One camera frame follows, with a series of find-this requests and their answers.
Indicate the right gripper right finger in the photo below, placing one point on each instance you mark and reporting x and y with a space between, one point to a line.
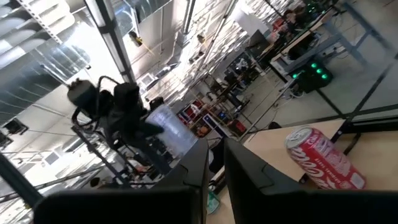
267 202

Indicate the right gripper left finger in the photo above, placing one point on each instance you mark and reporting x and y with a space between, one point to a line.
174 205

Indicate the red Coca-Cola can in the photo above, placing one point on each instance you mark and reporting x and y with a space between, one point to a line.
323 161

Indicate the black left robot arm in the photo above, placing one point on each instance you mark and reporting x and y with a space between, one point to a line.
124 115

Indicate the white board panel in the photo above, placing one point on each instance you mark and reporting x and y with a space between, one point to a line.
177 130

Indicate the black computer green lights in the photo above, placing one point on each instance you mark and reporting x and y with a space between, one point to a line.
311 77

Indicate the black monitor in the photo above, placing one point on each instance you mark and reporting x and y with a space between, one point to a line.
258 43

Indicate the grey metal desk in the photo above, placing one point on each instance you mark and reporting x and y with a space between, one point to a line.
339 39

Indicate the person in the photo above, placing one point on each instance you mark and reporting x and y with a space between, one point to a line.
293 20

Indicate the black frame wooden shelf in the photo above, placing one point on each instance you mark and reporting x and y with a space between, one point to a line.
336 132

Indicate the black aluminium rig frame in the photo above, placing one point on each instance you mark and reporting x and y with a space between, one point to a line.
367 110

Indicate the silver ventilation duct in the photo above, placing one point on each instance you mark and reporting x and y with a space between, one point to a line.
37 71

